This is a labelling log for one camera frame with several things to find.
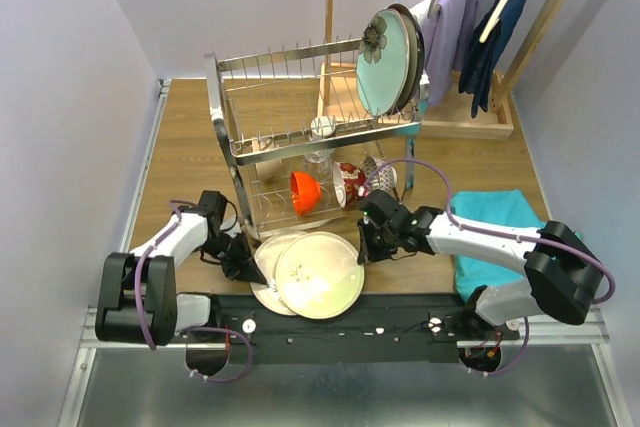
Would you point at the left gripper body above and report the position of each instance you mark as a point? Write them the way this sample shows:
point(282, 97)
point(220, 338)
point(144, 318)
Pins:
point(238, 260)

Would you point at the clear plastic cup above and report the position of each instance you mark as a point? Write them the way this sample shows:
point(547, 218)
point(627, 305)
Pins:
point(319, 164)

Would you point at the white cloth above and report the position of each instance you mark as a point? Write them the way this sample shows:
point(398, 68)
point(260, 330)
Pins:
point(420, 12)

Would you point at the orange bowl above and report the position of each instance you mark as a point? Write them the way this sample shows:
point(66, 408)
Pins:
point(305, 191)

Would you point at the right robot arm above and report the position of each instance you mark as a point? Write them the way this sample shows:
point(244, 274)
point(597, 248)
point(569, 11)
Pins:
point(559, 275)

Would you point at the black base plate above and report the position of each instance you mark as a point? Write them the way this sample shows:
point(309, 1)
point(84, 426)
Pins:
point(376, 328)

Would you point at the cream and blue plate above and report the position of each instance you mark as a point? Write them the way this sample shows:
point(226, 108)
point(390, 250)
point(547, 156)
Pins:
point(266, 257)

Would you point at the navy blue garment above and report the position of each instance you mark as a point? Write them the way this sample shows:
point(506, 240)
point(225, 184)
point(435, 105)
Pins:
point(481, 60)

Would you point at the pale green plate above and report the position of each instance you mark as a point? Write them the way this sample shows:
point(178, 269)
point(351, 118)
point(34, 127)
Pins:
point(318, 276)

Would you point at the lavender towel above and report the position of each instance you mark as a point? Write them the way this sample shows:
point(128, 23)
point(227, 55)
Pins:
point(446, 46)

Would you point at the red rimmed white plate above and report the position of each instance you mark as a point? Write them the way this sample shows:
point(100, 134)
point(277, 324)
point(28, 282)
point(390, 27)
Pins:
point(416, 58)

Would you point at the metal two-tier dish rack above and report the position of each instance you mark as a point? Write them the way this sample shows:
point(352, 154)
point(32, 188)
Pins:
point(261, 109)

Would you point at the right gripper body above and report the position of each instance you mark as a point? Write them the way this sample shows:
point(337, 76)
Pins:
point(380, 241)

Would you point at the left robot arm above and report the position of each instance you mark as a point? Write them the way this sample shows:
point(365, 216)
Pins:
point(138, 299)

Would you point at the teal flower plate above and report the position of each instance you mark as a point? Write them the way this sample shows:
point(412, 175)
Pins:
point(383, 62)

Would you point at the teal cloth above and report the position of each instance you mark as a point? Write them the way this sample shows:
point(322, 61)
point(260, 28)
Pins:
point(504, 208)

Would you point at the patterned small bowl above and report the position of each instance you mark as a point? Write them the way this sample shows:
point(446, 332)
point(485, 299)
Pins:
point(385, 179)

